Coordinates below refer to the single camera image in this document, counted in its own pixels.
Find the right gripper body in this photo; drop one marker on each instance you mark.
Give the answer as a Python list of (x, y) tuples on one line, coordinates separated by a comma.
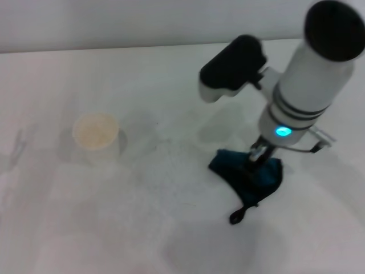
[(259, 154)]

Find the blue rag with black loop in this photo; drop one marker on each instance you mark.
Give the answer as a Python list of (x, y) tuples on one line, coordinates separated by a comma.
[(268, 179)]

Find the white paper cup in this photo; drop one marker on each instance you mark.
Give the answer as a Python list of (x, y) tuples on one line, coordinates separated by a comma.
[(95, 134)]

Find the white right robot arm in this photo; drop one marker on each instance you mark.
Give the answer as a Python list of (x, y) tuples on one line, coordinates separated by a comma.
[(308, 85)]

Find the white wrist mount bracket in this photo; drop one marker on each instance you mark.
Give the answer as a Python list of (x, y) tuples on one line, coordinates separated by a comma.
[(323, 137)]

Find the white and black right wrist camera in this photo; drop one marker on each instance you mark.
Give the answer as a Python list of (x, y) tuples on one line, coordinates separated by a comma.
[(228, 65)]

